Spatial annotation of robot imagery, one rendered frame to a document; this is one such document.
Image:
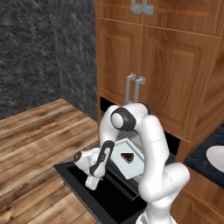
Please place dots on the black oven door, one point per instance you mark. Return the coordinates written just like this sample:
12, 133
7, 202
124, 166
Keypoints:
87, 194

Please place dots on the wooden base cupboard front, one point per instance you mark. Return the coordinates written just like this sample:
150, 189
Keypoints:
204, 201

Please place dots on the dark brown cake piece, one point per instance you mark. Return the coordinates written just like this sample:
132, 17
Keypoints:
127, 157

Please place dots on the small wooden cupboard door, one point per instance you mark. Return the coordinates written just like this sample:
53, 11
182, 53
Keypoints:
189, 14
115, 8

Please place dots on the pale baking tray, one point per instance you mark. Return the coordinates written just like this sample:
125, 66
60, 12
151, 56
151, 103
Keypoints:
136, 166

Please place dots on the white plate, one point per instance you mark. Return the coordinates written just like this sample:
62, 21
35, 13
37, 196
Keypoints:
217, 157

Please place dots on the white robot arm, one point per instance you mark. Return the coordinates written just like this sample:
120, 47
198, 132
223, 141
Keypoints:
154, 140

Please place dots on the narrow wooden cupboard door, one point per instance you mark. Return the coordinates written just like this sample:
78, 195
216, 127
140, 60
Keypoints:
118, 58

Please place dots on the wide wooden cupboard door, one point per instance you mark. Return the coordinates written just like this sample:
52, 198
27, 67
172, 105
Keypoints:
178, 84

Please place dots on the black built-in oven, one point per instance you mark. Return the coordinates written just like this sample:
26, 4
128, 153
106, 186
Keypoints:
172, 143

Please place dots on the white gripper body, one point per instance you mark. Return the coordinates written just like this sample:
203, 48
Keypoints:
93, 182

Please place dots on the wooden cupboard side panel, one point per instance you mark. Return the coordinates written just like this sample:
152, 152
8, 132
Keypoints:
208, 102

